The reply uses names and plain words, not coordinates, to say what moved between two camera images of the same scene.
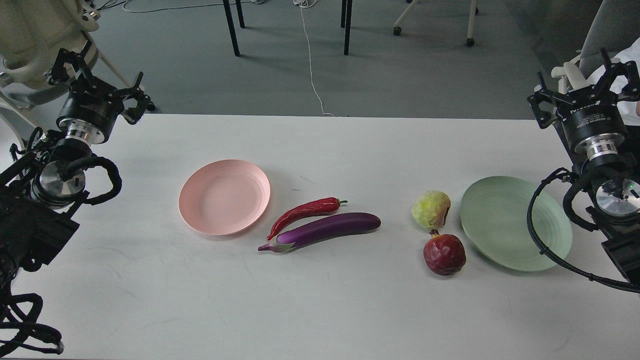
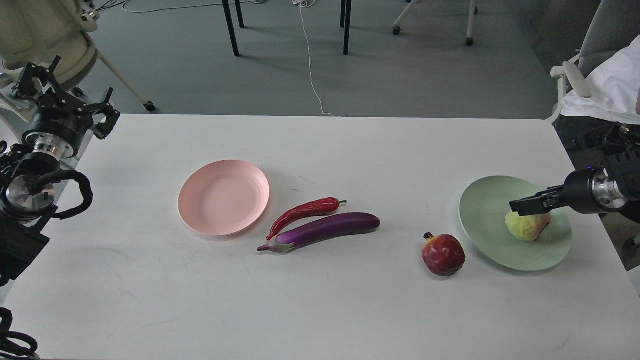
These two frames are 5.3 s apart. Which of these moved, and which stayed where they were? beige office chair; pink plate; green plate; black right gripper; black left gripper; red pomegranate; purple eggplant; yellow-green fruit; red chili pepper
Moved: black right gripper; yellow-green fruit; black left gripper
Stayed: green plate; purple eggplant; beige office chair; pink plate; red chili pepper; red pomegranate
